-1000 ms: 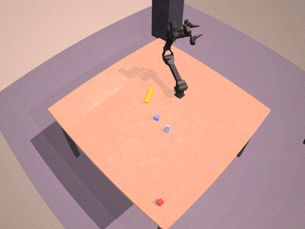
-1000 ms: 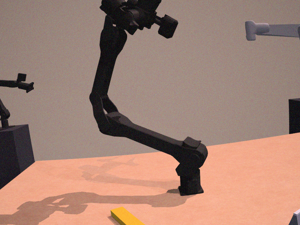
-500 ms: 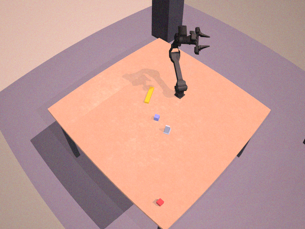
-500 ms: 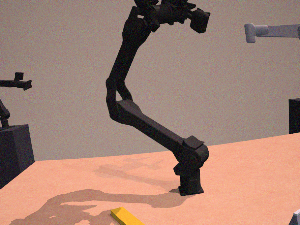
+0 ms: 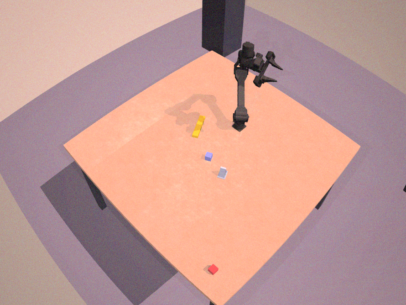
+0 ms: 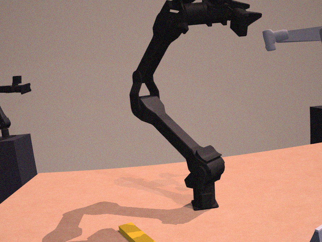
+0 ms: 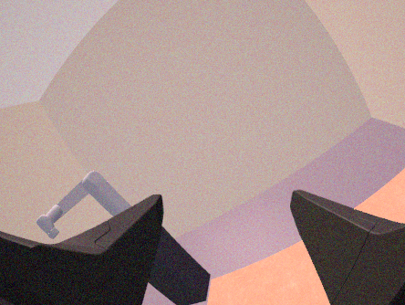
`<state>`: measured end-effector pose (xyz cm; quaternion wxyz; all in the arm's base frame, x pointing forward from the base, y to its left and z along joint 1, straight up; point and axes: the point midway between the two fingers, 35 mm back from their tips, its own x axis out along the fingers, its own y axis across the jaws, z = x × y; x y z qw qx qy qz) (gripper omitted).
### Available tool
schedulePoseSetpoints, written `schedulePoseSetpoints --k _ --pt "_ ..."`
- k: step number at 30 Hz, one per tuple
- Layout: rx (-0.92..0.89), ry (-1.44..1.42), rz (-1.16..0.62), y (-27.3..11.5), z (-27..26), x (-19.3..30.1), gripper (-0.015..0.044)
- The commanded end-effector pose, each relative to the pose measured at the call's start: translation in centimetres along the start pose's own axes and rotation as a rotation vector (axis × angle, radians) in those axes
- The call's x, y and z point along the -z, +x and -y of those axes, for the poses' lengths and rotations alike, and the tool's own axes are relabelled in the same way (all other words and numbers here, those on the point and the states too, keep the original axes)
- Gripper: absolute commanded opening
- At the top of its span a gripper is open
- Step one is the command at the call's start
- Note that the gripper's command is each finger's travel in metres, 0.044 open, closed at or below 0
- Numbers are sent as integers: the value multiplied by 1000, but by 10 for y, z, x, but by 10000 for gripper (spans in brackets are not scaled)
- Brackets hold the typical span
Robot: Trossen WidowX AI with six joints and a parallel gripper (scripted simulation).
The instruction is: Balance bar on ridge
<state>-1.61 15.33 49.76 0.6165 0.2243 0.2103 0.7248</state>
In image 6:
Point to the yellow bar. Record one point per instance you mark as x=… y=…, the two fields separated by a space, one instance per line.
x=133 y=233

